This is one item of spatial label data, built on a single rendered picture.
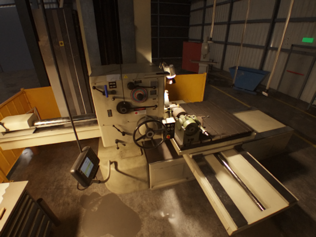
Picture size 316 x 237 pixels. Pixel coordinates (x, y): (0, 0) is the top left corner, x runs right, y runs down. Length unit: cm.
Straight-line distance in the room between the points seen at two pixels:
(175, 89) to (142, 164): 276
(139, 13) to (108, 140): 161
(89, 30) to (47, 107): 288
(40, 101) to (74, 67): 250
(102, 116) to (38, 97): 305
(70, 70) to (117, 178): 164
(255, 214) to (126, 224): 163
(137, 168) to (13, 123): 168
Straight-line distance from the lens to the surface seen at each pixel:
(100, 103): 164
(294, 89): 883
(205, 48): 760
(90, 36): 217
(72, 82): 231
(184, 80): 450
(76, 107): 243
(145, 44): 220
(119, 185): 257
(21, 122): 231
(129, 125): 177
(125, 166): 229
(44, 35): 231
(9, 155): 393
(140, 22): 219
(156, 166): 238
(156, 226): 245
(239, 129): 256
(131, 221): 251
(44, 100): 454
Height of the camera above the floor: 226
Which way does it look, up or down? 30 degrees down
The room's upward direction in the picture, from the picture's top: straight up
